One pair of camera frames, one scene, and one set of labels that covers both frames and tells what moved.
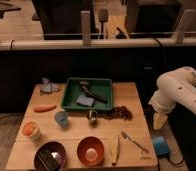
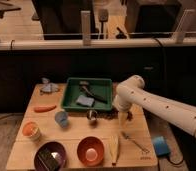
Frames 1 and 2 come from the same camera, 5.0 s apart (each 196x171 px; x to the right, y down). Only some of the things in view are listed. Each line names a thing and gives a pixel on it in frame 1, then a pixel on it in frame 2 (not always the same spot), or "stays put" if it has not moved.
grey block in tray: (84, 100) stays put
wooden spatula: (114, 145) stays put
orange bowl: (90, 151) stays put
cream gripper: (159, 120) to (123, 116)
